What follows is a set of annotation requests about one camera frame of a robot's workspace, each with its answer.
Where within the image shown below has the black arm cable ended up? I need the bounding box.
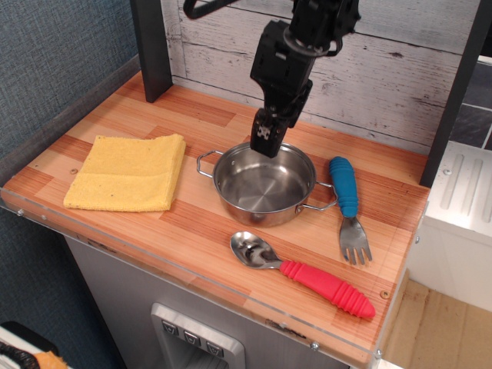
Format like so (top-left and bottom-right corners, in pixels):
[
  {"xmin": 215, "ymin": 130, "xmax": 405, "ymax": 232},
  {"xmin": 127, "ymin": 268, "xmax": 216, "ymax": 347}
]
[{"xmin": 182, "ymin": 0, "xmax": 239, "ymax": 20}]

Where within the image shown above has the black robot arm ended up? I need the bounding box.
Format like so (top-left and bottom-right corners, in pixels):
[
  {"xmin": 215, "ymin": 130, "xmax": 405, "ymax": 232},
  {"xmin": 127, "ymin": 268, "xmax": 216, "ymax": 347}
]
[{"xmin": 250, "ymin": 1, "xmax": 361, "ymax": 158}]

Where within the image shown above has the grey toy dispenser panel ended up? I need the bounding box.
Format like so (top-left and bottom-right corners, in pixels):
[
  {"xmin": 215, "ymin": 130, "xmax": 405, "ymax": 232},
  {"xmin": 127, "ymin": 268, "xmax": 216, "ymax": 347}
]
[{"xmin": 151, "ymin": 303, "xmax": 246, "ymax": 368}]

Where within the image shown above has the blue handled fork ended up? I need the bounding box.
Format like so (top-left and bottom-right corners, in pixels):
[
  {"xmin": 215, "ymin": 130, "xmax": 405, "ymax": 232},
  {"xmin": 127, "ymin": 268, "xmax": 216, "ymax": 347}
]
[{"xmin": 329, "ymin": 156, "xmax": 372, "ymax": 265}]

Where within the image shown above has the yellow folded cloth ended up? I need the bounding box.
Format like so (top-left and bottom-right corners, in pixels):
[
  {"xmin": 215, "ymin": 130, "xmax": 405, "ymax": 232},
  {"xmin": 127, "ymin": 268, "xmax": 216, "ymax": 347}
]
[{"xmin": 63, "ymin": 134, "xmax": 186, "ymax": 212}]

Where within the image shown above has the white toy sink unit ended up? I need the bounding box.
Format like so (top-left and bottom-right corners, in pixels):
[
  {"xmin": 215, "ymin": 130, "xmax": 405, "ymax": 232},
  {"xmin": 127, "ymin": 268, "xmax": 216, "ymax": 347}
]
[{"xmin": 405, "ymin": 55, "xmax": 492, "ymax": 313}]

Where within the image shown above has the orange and black object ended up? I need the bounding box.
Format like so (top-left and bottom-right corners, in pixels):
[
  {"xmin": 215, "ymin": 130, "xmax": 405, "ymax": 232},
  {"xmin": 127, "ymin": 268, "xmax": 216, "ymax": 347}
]
[{"xmin": 1, "ymin": 321, "xmax": 70, "ymax": 369}]

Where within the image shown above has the dark shelf post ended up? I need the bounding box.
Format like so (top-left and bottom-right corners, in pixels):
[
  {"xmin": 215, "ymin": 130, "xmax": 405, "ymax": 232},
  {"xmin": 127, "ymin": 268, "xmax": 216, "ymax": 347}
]
[
  {"xmin": 130, "ymin": 0, "xmax": 173, "ymax": 103},
  {"xmin": 419, "ymin": 0, "xmax": 491, "ymax": 188}
]

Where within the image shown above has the dark right shelf post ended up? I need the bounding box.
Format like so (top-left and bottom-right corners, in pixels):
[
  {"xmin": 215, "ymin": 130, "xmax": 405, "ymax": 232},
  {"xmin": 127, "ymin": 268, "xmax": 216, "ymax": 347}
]
[{"xmin": 419, "ymin": 0, "xmax": 491, "ymax": 188}]

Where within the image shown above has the stainless steel pot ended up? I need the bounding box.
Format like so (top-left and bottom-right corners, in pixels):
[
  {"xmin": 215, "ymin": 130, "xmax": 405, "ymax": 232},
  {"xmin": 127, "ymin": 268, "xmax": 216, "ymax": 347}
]
[{"xmin": 197, "ymin": 142, "xmax": 337, "ymax": 228}]

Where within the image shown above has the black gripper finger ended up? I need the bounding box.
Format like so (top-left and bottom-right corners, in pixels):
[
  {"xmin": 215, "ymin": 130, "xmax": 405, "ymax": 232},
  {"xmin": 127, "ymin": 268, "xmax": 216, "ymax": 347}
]
[{"xmin": 250, "ymin": 108, "xmax": 288, "ymax": 158}]

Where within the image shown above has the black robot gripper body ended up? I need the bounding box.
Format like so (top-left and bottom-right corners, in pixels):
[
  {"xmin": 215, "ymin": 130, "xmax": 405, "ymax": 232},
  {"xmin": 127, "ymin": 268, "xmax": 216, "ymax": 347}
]
[{"xmin": 251, "ymin": 20, "xmax": 314, "ymax": 128}]

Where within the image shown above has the dark left shelf post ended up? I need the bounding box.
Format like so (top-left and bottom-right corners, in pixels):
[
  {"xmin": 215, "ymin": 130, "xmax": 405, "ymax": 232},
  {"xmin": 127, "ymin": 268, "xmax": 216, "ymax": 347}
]
[{"xmin": 130, "ymin": 0, "xmax": 173, "ymax": 103}]

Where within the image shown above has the red handled spoon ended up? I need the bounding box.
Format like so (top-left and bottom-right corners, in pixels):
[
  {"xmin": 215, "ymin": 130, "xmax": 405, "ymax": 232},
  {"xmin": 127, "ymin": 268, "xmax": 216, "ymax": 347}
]
[{"xmin": 230, "ymin": 231, "xmax": 376, "ymax": 319}]

